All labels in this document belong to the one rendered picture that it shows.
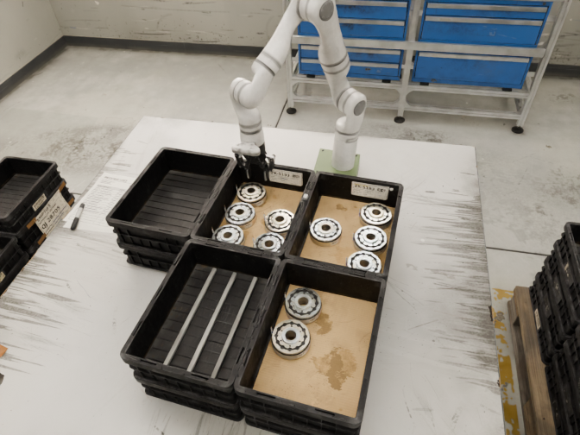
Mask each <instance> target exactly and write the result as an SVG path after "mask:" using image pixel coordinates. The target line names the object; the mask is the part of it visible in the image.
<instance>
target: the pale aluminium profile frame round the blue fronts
mask: <svg viewBox="0 0 580 435"><path fill-rule="evenodd" d="M571 2H572V0H570V1H569V2H568V0H564V2H562V3H561V6H560V8H559V11H558V14H557V15H556V16H548V17H547V20H546V21H547V22H554V24H553V26H552V31H551V33H550V35H549V38H548V40H547V43H546V45H545V48H539V47H507V46H491V45H475V44H458V43H442V42H425V41H415V37H416V31H417V26H418V20H419V16H422V13H423V10H420V5H421V0H412V5H411V10H410V11H409V15H410V17H409V23H408V29H407V40H406V41H393V40H377V39H362V38H346V37H343V39H344V45H345V46H346V47H373V48H388V49H403V50H404V52H405V53H404V56H403V60H402V65H401V68H402V70H401V75H400V79H401V82H399V81H391V80H389V79H383V80H373V79H349V78H347V80H348V82H349V84H350V86H361V87H374V88H386V89H395V90H397V91H398V93H399V94H400V97H399V99H397V100H396V101H393V102H386V101H375V100H367V105H366V107H368V108H379V109H390V110H398V114H397V117H395V118H394V121H395V122H396V123H404V122H405V118H404V117H403V111H404V110H410V111H421V112H432V113H443V114H453V115H465V116H475V117H496V118H506V119H518V120H517V122H516V124H517V126H514V127H513V128H512V131H513V132H514V133H516V134H521V133H523V131H524V130H523V128H521V127H523V125H524V122H525V121H526V117H527V114H528V111H529V110H530V107H531V105H532V102H533V99H534V97H535V94H536V92H537V90H538V87H539V83H540V81H541V79H542V77H543V74H544V72H545V69H546V66H547V64H548V61H549V59H550V57H551V54H552V50H553V48H554V46H555V44H556V41H557V39H558V36H559V33H560V30H561V28H562V26H563V24H564V20H565V18H566V16H567V13H568V11H569V8H570V6H571ZM292 43H297V44H312V45H320V43H321V39H320V36H311V35H293V37H292V40H291V44H290V48H289V52H288V56H287V59H286V70H287V102H288V107H290V108H288V109H287V113H288V114H294V113H295V112H296V109H295V108H294V107H293V106H294V102H304V103H315V104H334V103H333V100H332V98H331V97H320V96H308V95H299V94H298V93H297V90H298V88H299V84H300V82H302V83H314V84H327V85H328V81H327V79H326V77H324V76H315V75H314V74H307V75H304V74H301V73H299V71H298V73H297V74H295V73H296V71H297V69H298V66H299V50H298V52H297V54H296V56H295V57H292ZM413 50H419V51H434V52H450V53H465V54H495V55H510V56H526V57H541V58H540V61H539V64H538V67H537V70H536V72H529V71H528V72H527V75H526V79H525V81H524V84H523V85H524V87H525V90H524V91H523V90H521V89H514V88H501V89H498V88H486V87H473V86H460V85H436V84H429V83H426V82H419V83H411V82H408V80H409V74H410V69H413V65H414V60H412V57H413ZM531 77H533V81H532V80H531ZM512 89H513V90H512ZM410 91H433V92H445V93H457V94H470V95H481V96H493V97H505V98H514V100H515V103H516V108H517V111H508V110H486V109H475V108H464V107H453V106H442V105H430V104H410V103H409V102H408V101H407V99H406V95H407V94H408V93H409V92H410ZM523 98H524V99H525V102H524V101H523Z"/></svg>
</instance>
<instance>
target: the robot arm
mask: <svg viewBox="0 0 580 435"><path fill-rule="evenodd" d="M303 20H306V21H308V22H310V23H312V24H313V25H314V26H315V27H316V29H317V31H318V33H319V36H320V39H321V43H320V45H319V49H318V59H319V62H320V64H321V66H322V68H323V71H324V73H325V76H326V79H327V81H328V84H329V86H330V89H331V95H332V100H333V103H334V105H335V107H336V108H337V109H338V110H340V111H341V112H343V113H344V114H345V115H346V117H340V118H339V119H338V120H337V122H336V128H335V136H334V143H333V151H332V158H331V165H332V166H333V167H334V168H335V169H337V170H338V171H349V170H351V169H352V168H353V167H354V162H355V157H356V147H357V142H358V136H359V130H360V127H361V125H362V123H363V117H364V113H365V110H366V105H367V99H366V97H365V95H363V94H362V93H361V92H359V91H357V90H355V89H354V88H352V87H351V86H350V84H349V82H348V80H347V78H346V75H347V73H348V71H349V70H350V58H349V55H348V52H347V49H346V47H345V45H344V39H343V36H342V33H341V29H340V26H339V21H338V16H337V7H336V3H335V0H292V1H291V3H290V4H289V6H288V8H287V10H286V12H285V14H284V16H283V17H282V19H281V21H280V23H279V25H278V27H277V29H276V30H275V32H274V34H273V36H272V38H271V39H270V41H269V42H268V44H267V46H266V47H265V48H264V49H263V50H262V52H261V53H260V54H259V56H258V57H257V58H256V60H255V61H254V63H253V65H252V67H251V69H252V72H253V73H254V74H255V76H254V79H253V81H252V82H250V81H249V80H247V79H245V78H236V79H234V80H233V81H232V83H231V85H230V100H231V102H232V104H233V107H234V110H235V112H236V114H237V117H238V123H239V129H240V139H241V142H240V143H237V144H234V145H233V146H232V147H231V150H232V153H234V156H235V157H236V161H237V164H238V166H239V167H243V168H244V169H245V173H246V176H248V178H250V177H251V168H250V166H249V165H250V164H256V165H259V167H260V168H261V169H262V170H263V172H264V173H263V175H264V180H266V181H267V180H268V178H269V172H270V173H271V172H272V171H273V169H274V162H275V154H272V155H269V154H267V152H266V148H265V140H264V133H263V129H262V119H261V114H260V111H259V110H258V109H257V108H256V107H257V106H259V105H260V104H261V103H262V101H263V99H264V98H265V96H266V93H267V91H268V88H269V86H270V83H271V81H272V78H273V77H274V76H275V74H276V73H277V72H278V71H279V70H280V69H281V67H282V66H283V64H284V63H285V61H286V59H287V56H288V52H289V48H290V44H291V40H292V37H293V33H294V31H295V29H296V28H297V27H298V26H299V24H300V23H301V22H302V21H303ZM243 157H244V158H245V159H246V163H245V162H244V160H243ZM266 158H267V159H268V162H269V166H268V164H267V161H266Z"/></svg>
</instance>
